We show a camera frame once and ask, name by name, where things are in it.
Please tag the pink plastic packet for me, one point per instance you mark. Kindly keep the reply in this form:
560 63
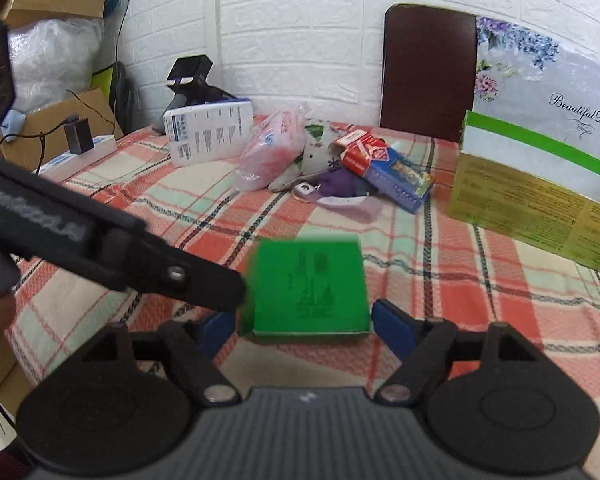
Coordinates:
270 150

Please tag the floral printed sheet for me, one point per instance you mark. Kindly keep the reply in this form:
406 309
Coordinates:
554 80

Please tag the blue printed box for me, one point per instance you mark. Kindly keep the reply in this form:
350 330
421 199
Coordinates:
402 180

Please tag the light blue cloth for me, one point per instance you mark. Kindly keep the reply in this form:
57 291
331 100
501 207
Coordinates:
14 125

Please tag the white box with blue print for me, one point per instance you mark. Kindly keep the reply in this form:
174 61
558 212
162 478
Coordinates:
210 130

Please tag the purple fabric item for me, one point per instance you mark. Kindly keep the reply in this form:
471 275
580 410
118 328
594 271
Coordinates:
342 182

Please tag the small green box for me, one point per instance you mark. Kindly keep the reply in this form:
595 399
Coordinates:
305 285

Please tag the flat white box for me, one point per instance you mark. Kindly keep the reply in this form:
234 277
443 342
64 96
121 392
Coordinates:
60 165

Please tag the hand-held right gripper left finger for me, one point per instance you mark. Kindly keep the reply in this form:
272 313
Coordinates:
217 332

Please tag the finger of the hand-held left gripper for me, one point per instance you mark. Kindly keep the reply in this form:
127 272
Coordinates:
195 280

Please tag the bubble wrap bag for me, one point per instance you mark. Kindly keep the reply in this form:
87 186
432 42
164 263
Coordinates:
55 60

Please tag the black power adapter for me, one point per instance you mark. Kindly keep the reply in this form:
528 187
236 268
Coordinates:
79 136

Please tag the open cardboard box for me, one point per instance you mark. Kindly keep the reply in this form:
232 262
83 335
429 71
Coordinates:
42 122

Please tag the dark folded item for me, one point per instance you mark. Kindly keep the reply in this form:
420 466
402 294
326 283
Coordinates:
124 97

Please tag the lime green board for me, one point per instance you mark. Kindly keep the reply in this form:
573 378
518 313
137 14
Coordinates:
102 85

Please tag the large green yellow cardboard box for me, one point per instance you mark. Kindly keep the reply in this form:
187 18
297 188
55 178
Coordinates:
519 200

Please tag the black camera on stand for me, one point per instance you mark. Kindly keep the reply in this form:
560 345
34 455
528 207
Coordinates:
190 72

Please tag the dark brown wooden board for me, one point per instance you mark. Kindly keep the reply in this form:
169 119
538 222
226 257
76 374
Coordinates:
429 70

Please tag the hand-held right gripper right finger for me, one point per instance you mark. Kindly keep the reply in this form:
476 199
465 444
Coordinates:
389 327

